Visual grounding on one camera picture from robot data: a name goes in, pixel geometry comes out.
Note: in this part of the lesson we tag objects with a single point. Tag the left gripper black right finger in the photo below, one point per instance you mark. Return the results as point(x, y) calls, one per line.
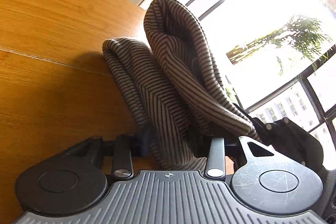
point(216, 161)

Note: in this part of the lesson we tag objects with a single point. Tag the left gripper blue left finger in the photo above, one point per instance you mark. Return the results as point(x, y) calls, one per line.
point(125, 148)

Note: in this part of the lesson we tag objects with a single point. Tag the striped grey knit sweater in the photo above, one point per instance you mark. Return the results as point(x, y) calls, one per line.
point(173, 87)

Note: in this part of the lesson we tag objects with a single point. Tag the tall green palm plant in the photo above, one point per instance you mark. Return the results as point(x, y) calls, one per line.
point(302, 34)

